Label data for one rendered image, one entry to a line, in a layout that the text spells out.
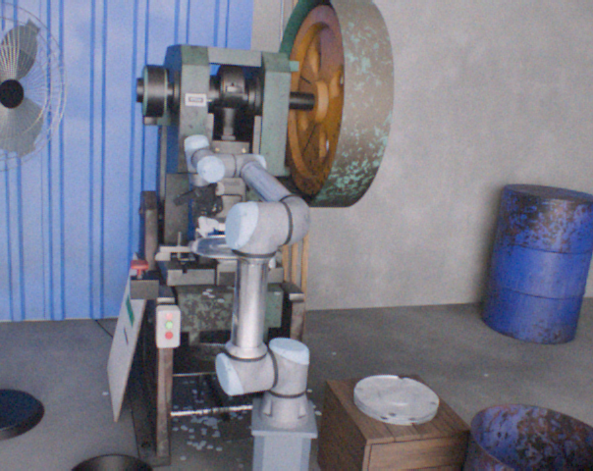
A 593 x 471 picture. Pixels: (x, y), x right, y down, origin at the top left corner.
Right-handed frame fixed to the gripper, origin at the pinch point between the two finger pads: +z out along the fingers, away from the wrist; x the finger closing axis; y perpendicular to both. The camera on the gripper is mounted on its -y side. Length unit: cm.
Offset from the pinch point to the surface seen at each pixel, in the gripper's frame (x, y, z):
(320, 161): 51, 24, -8
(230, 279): 6.5, 4.5, 22.6
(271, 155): 33.2, 11.6, -16.5
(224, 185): 22.5, -3.3, -7.0
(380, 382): 6, 63, 54
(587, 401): 97, 144, 124
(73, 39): 90, -124, -39
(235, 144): 29.3, -0.9, -20.9
